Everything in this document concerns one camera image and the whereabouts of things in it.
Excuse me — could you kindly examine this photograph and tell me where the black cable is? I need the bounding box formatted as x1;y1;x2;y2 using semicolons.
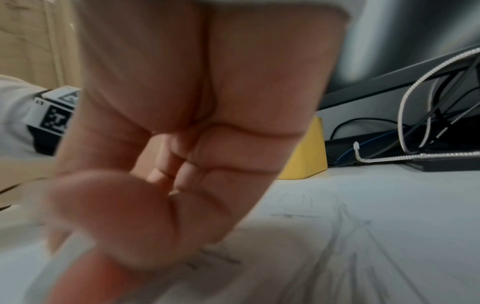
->
330;56;480;158

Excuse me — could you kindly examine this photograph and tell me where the person's right hand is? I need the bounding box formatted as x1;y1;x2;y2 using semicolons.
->
44;0;354;304

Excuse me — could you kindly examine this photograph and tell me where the blue cable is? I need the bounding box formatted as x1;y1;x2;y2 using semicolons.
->
333;130;400;165

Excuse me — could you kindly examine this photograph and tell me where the light wooden cabinet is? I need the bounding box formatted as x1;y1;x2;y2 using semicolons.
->
0;0;83;90

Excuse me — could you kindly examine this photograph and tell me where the yellow wedge block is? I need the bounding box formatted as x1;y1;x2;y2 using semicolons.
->
277;116;329;181

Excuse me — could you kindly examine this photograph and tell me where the black monitor base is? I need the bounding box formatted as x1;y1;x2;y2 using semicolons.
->
324;130;480;173

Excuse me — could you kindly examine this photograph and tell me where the person's left forearm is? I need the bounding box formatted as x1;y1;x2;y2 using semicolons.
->
0;74;57;156

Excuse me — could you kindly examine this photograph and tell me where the white braided cable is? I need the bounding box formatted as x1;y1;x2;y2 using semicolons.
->
354;47;480;163

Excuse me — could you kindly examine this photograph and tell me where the black wrist tracker marker cube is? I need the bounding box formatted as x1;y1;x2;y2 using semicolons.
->
23;86;82;156

